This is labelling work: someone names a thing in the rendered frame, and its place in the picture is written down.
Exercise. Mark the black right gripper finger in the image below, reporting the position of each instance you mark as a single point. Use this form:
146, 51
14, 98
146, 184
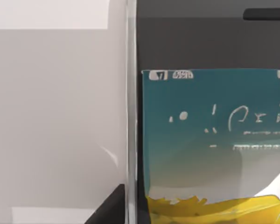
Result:
113, 210

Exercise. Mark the black rounded bar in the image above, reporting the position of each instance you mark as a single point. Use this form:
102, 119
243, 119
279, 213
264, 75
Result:
266, 14

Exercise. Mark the grey cabinet with dark inside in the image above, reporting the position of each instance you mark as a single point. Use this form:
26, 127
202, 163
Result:
189, 42

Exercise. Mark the teal and yellow book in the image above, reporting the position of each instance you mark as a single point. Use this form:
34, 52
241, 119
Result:
200, 140

